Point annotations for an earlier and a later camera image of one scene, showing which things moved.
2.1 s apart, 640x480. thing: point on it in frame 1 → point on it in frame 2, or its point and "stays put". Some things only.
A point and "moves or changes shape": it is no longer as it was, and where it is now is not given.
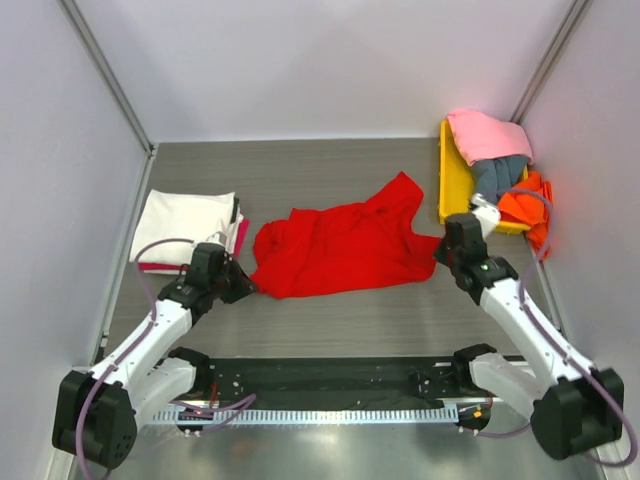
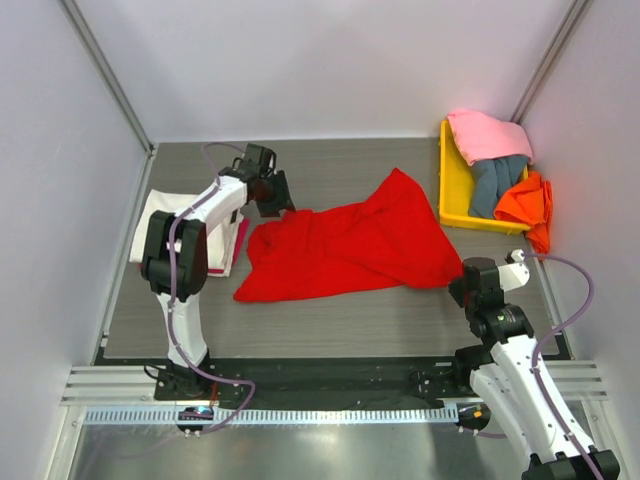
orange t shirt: (530, 203) stays put
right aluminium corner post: (576, 13) stays put
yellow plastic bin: (456, 182) stays put
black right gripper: (445, 248) → (458, 288)
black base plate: (398, 383) stays put
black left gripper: (244, 285) → (283, 200)
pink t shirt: (482, 137) stays put
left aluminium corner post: (76, 18) stays put
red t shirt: (314, 250) moves or changes shape
